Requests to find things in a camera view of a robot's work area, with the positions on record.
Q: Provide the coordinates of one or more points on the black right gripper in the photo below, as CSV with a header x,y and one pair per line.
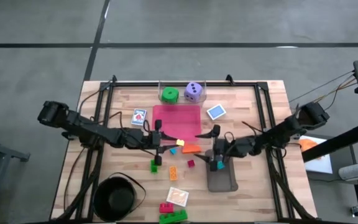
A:
x,y
216,130

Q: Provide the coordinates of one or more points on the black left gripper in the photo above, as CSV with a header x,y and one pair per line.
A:
x,y
158,155

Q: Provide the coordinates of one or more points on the teal number block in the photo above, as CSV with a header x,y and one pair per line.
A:
x,y
173,151

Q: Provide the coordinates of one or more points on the yellow toy block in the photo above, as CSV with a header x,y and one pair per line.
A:
x,y
180,142

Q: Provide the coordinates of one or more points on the large orange toy brick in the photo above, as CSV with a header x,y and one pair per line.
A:
x,y
191,149

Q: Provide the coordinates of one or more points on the magenta toy block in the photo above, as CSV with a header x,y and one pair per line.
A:
x,y
191,163

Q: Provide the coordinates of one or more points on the teal toy block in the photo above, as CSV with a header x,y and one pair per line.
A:
x,y
221,165

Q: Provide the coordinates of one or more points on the small green toy brick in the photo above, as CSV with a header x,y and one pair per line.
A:
x,y
153,167

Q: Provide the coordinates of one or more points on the red toy brick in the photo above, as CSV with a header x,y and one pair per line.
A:
x,y
166,208

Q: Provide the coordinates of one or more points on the large green toy brick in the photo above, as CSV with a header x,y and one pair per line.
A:
x,y
172,217

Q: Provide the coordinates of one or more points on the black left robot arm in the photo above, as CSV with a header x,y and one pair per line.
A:
x,y
98,132

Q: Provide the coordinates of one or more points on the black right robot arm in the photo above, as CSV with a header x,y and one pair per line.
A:
x,y
278,133

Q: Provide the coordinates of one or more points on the pink translucent plastic bin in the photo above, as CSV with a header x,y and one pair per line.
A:
x,y
176,121

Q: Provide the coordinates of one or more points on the flat orange studded brick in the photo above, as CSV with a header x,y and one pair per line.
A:
x,y
173,173

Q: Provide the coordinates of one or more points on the red and blue card deck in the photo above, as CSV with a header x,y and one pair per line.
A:
x,y
139,117

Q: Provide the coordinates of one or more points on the clear grey plastic bin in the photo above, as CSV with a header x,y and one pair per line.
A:
x,y
222,182

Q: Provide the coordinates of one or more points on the clear plastic dice box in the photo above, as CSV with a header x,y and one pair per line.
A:
x,y
181,99

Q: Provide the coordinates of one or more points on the green foam die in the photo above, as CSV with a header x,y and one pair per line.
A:
x,y
170,95

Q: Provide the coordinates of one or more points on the beige wrapped card deck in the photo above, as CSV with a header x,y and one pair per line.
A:
x,y
177,196

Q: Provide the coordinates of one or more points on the purple foam die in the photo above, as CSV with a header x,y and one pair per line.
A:
x,y
193,91

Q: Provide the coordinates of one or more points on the black pumpkin face bucket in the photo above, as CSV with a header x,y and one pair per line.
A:
x,y
113,199

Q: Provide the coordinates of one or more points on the orange object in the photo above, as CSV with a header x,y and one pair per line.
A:
x,y
309,146

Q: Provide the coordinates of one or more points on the white paper sheet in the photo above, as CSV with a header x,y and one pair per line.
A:
x,y
322,163

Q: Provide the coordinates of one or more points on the black slanted bar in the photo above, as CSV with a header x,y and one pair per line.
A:
x,y
337,143

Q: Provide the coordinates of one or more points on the grey white cylinder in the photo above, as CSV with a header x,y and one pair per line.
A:
x,y
353,171

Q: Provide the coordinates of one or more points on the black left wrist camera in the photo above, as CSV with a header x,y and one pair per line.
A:
x,y
149,139

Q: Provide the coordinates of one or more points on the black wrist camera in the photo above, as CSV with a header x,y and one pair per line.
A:
x,y
224,147
149,139

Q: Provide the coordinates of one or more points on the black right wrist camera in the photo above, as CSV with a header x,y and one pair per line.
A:
x,y
224,147

